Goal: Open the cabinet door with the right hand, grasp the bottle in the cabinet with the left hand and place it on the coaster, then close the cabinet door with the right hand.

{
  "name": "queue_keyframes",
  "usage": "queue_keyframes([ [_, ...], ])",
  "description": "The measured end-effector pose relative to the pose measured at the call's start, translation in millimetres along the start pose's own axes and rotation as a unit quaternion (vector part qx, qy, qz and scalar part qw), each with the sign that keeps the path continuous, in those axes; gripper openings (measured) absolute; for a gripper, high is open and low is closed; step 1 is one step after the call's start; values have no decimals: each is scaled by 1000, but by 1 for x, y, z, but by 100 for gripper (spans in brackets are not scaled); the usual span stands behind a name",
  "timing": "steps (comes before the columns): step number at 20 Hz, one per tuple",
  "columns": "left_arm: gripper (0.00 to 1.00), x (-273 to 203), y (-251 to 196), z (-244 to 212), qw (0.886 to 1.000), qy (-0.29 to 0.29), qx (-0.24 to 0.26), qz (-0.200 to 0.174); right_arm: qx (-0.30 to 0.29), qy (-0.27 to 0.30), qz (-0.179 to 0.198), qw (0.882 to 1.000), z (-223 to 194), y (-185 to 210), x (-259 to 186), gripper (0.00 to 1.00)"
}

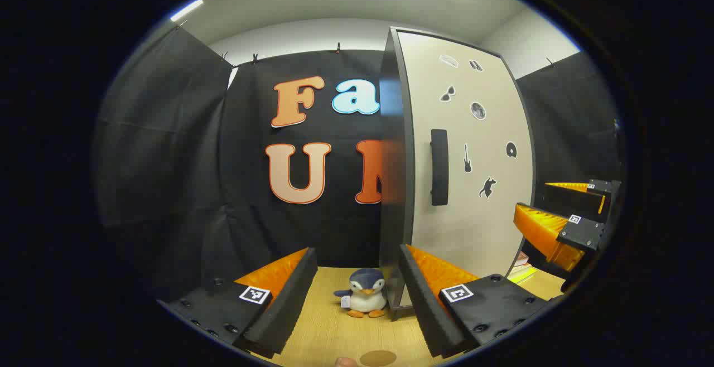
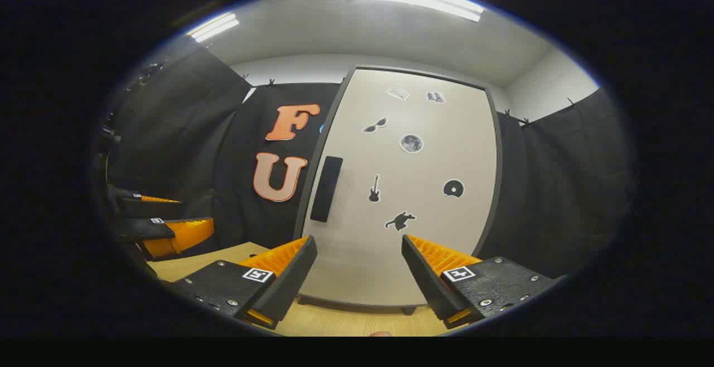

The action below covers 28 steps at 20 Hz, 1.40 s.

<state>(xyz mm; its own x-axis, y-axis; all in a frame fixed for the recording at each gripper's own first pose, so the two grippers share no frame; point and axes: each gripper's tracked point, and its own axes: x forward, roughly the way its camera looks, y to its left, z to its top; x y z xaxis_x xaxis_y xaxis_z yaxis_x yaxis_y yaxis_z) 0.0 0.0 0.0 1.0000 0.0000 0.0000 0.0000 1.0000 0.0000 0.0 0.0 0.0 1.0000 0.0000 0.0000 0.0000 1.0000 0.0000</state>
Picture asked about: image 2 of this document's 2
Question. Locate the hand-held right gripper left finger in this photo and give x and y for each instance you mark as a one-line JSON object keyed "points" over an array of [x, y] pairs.
{"points": [[295, 278]]}

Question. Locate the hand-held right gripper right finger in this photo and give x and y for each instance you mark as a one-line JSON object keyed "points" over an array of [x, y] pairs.
{"points": [[427, 280]]}

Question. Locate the white cabinet door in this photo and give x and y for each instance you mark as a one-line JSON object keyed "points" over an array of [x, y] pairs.
{"points": [[413, 255]]}

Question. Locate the grey cabinet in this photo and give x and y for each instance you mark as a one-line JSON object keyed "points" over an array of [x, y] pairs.
{"points": [[304, 199]]}

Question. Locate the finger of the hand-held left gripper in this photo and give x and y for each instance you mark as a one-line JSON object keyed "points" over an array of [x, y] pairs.
{"points": [[145, 230], [150, 209]]}

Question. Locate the black backdrop cloth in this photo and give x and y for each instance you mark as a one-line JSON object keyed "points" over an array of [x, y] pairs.
{"points": [[184, 133]]}

